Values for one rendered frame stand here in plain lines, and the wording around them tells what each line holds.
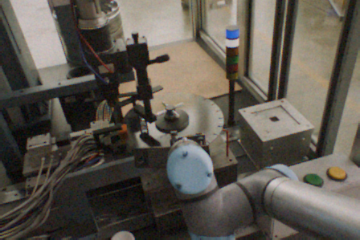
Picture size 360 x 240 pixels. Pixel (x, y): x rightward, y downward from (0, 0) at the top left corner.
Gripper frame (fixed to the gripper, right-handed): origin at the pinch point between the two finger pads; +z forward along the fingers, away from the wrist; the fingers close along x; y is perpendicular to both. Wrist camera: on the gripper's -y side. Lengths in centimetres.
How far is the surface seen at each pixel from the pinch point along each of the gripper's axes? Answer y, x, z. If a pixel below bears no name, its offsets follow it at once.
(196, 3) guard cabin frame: 22, 68, 109
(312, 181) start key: 35.1, -12.8, -2.5
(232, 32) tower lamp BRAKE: 23.1, 32.2, 20.8
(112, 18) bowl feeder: -21, 51, 63
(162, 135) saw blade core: -3.1, 1.9, 12.7
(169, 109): -0.3, 9.4, 14.2
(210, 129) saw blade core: 11.5, 2.0, 12.5
